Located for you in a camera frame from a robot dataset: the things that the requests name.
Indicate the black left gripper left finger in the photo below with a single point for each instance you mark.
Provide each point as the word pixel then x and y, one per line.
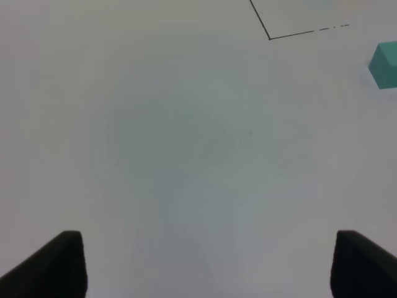
pixel 58 269

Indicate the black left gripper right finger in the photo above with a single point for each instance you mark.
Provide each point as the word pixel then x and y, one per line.
pixel 361 268

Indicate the teal block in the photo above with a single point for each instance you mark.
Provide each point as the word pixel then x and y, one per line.
pixel 383 65

